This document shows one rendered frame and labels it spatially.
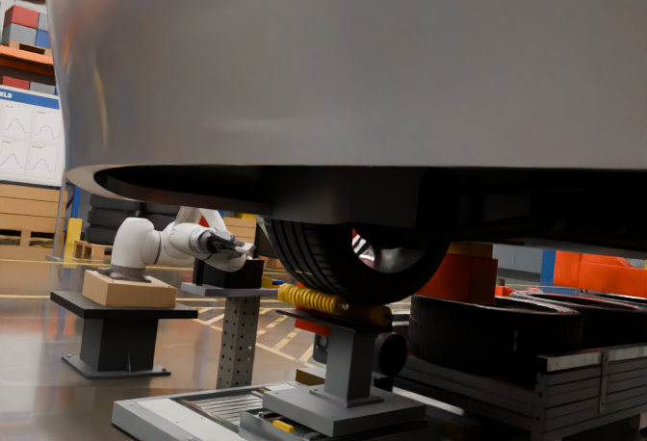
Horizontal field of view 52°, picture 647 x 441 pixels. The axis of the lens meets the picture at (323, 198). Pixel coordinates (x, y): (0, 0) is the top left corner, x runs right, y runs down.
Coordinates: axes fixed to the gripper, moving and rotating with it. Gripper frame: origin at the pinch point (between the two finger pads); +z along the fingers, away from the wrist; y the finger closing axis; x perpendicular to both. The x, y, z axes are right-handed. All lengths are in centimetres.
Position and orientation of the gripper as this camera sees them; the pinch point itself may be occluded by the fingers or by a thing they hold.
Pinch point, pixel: (245, 247)
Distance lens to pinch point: 206.6
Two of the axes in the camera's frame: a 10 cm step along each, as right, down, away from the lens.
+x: 5.9, -6.3, 5.1
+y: -4.4, -7.7, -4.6
